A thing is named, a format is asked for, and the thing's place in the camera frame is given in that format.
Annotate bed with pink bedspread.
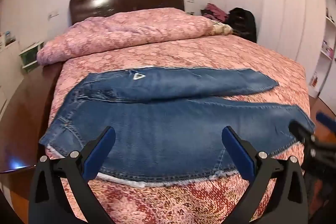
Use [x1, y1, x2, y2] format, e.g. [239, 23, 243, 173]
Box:
[43, 34, 313, 224]

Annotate white wardrobe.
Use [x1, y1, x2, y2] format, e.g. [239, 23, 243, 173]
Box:
[212, 0, 326, 98]

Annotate pile of pink clothes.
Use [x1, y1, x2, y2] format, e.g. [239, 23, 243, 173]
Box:
[201, 3, 230, 22]

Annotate black bag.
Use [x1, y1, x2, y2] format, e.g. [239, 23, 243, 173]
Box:
[225, 7, 257, 43]

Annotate blue denim pants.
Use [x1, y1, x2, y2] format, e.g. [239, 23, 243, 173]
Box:
[39, 67, 315, 189]

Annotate beige floral pillow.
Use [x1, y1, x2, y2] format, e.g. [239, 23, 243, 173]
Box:
[211, 21, 234, 35]

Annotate pink folded quilt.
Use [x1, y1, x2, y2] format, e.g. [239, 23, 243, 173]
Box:
[37, 7, 219, 66]

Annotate pink box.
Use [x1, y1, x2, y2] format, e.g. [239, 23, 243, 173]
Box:
[321, 40, 334, 55]

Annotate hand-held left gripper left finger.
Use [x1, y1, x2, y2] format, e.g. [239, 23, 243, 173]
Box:
[28, 126, 116, 224]

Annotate white side cabinet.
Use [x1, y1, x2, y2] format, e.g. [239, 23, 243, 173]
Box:
[0, 39, 26, 119]

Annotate green and white box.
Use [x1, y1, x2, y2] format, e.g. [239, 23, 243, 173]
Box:
[19, 42, 45, 74]

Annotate dark wooden headboard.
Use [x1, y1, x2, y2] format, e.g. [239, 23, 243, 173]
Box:
[69, 0, 185, 26]

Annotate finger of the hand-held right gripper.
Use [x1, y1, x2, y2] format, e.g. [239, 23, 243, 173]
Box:
[288, 121, 336, 161]
[316, 112, 336, 133]

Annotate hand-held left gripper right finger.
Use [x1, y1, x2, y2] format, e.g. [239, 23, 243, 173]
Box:
[221, 126, 308, 224]

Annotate white open shelf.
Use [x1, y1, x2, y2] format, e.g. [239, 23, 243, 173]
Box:
[308, 7, 336, 98]

